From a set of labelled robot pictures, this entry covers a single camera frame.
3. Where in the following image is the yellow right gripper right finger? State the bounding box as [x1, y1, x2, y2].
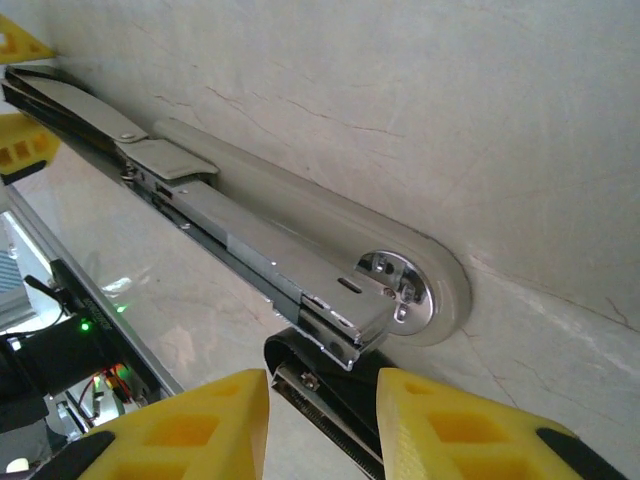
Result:
[375, 366, 634, 480]

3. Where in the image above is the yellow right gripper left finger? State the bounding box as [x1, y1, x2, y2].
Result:
[29, 368, 271, 480]

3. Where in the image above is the black stapler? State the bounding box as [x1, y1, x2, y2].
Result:
[262, 327, 401, 480]

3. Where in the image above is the long aluminium base rail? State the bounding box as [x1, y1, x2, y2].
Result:
[7, 184, 186, 401]

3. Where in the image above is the grey slotted cable duct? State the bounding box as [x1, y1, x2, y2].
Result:
[0, 247, 31, 321]

